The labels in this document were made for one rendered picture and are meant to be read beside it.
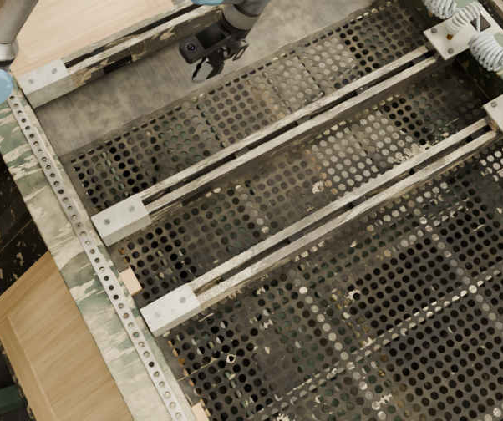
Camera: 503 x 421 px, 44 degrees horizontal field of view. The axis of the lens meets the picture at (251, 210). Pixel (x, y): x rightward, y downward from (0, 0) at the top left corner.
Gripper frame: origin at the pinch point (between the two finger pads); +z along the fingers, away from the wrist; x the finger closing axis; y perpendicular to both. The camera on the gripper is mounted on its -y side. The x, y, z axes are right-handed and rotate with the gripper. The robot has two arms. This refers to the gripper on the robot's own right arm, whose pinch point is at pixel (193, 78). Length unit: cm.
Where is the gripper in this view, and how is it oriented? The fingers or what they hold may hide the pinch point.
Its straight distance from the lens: 148.1
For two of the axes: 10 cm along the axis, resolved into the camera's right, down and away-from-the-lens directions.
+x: -5.9, -8.0, 1.2
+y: 6.7, -4.0, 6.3
